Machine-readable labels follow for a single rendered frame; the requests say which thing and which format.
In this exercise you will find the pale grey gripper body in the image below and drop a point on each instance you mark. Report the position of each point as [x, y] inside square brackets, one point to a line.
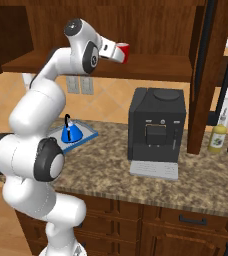
[115, 52]

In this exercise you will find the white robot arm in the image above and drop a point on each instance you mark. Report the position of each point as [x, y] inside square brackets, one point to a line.
[36, 110]

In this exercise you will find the red mug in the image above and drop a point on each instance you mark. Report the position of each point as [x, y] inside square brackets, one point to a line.
[126, 52]

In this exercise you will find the blue-rimmed grey tray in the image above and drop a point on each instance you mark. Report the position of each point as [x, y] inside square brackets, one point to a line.
[87, 135]

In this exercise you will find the blue kettle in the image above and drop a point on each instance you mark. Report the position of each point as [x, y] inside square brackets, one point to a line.
[72, 134]

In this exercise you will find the wooden cabinet door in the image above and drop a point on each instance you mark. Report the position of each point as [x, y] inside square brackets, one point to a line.
[207, 83]
[6, 36]

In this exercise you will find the black coffee machine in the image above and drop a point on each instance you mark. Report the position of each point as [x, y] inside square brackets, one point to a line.
[156, 120]

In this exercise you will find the yellow oil bottle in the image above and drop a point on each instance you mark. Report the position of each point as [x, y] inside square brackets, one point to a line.
[217, 138]

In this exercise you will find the wooden drawer front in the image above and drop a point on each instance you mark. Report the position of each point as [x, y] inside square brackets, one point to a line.
[112, 205]
[219, 221]
[112, 228]

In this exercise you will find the wooden base cupboard door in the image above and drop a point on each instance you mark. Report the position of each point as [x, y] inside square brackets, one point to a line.
[186, 241]

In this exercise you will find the wooden wall cabinet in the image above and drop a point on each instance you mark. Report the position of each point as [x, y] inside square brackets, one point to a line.
[152, 33]

